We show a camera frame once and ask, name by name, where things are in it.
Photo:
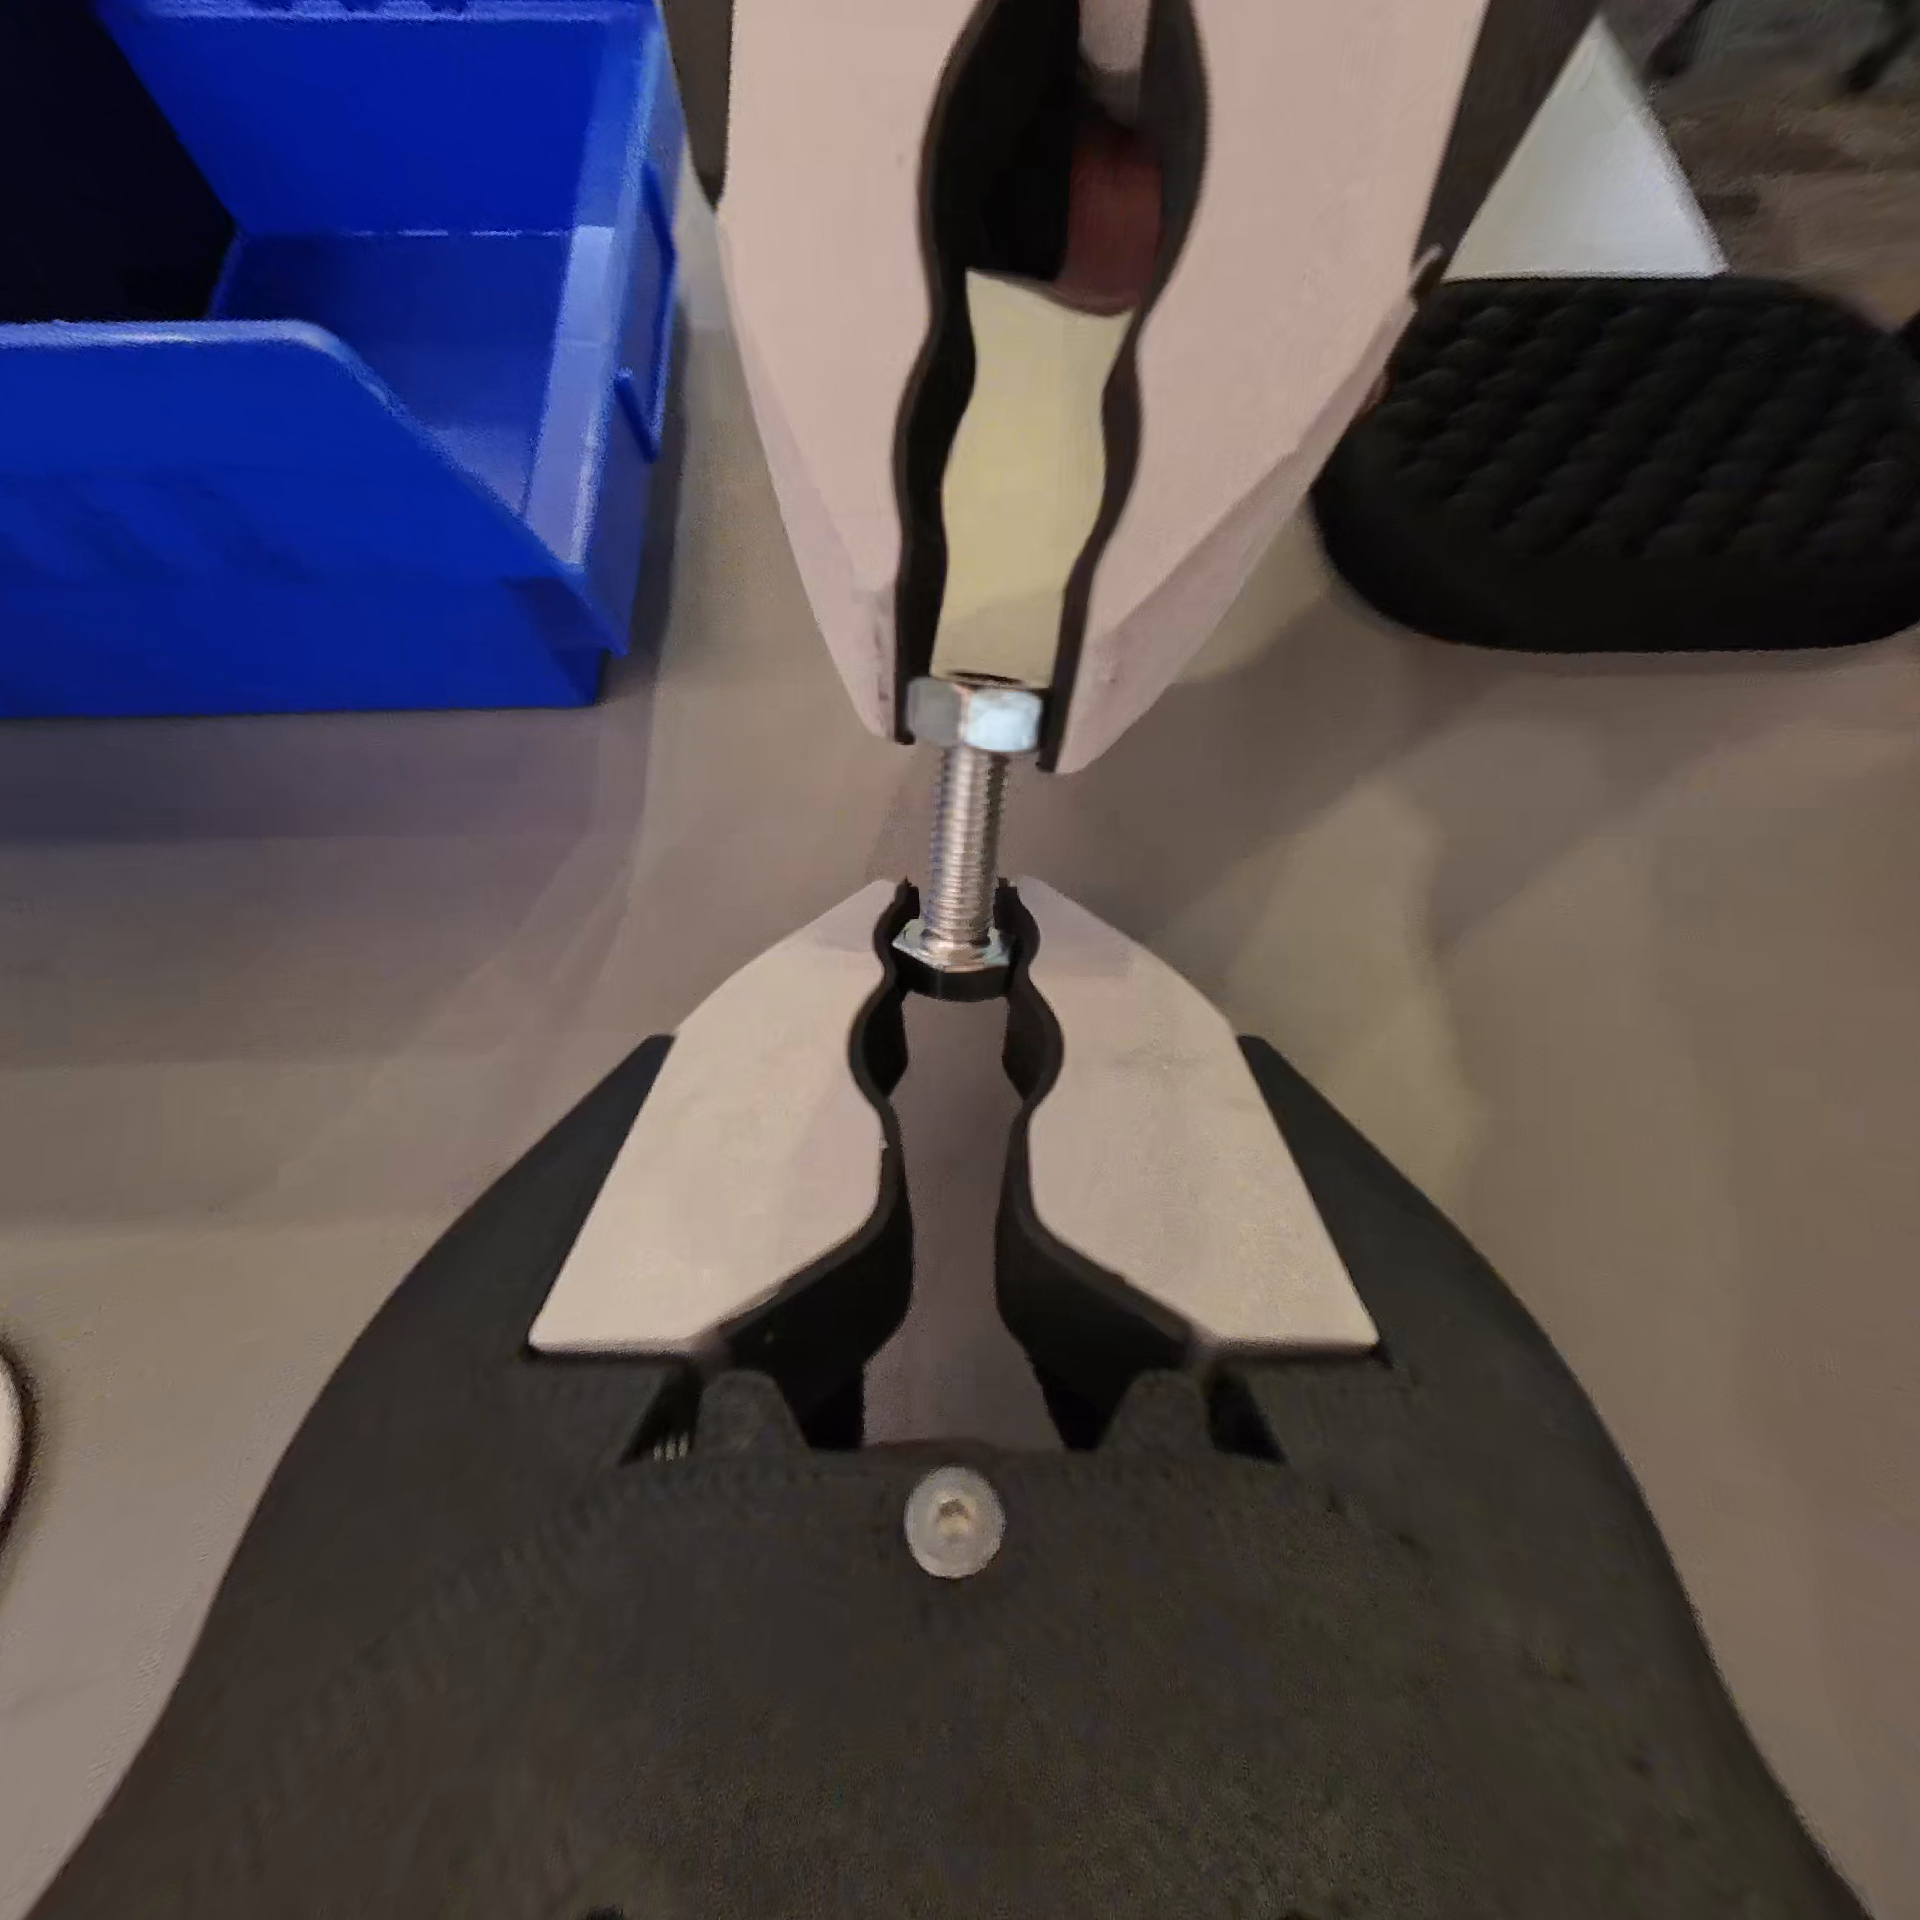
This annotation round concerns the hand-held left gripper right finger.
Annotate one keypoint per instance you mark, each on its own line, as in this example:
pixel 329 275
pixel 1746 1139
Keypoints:
pixel 1186 1186

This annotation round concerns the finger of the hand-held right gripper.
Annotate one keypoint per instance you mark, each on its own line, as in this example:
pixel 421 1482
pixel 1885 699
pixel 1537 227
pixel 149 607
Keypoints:
pixel 1291 271
pixel 826 300

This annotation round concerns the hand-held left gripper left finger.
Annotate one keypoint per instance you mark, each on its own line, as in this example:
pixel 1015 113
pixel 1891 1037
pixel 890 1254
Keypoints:
pixel 722 1171

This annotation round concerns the silver hex bolt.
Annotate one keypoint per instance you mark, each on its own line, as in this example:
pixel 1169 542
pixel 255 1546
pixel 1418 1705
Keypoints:
pixel 964 841

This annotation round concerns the silver hex nut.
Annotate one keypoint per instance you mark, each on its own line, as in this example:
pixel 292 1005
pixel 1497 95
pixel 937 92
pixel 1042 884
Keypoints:
pixel 974 717

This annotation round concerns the person's right hand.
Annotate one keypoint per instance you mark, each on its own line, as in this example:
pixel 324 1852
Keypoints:
pixel 1119 195

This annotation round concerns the black wrist rest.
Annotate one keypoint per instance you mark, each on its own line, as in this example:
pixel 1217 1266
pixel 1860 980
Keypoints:
pixel 1621 482

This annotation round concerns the blue plastic bin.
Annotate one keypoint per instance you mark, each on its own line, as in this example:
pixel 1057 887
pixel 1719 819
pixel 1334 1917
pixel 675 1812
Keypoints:
pixel 301 570

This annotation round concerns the white metal stand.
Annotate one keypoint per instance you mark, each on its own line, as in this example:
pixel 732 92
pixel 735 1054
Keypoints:
pixel 11 1441

